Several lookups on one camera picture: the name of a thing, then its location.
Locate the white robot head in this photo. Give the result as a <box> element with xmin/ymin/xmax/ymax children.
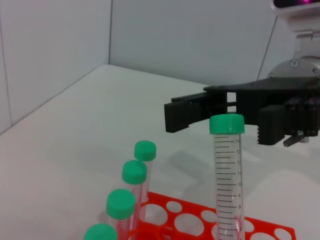
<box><xmin>268</xmin><ymin>0</ymin><xmax>320</xmax><ymax>59</ymax></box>

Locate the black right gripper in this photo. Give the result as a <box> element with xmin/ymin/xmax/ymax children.
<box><xmin>203</xmin><ymin>77</ymin><xmax>320</xmax><ymax>146</ymax></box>

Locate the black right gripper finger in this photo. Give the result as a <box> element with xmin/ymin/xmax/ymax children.
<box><xmin>163</xmin><ymin>91</ymin><xmax>228</xmax><ymax>134</ymax></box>

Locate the test tube with black graduations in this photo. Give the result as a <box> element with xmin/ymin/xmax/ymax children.
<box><xmin>208</xmin><ymin>113</ymin><xmax>246</xmax><ymax>240</ymax></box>

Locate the orange plastic test tube rack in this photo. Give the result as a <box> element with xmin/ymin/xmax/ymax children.
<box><xmin>127</xmin><ymin>191</ymin><xmax>297</xmax><ymax>240</ymax></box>

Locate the test tube with red graduations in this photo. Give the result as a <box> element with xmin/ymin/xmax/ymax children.
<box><xmin>121</xmin><ymin>159</ymin><xmax>149</xmax><ymax>226</ymax></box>
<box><xmin>106</xmin><ymin>188</ymin><xmax>141</xmax><ymax>240</ymax></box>
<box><xmin>134</xmin><ymin>140</ymin><xmax>158</xmax><ymax>204</ymax></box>
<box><xmin>83</xmin><ymin>223</ymin><xmax>119</xmax><ymax>240</ymax></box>

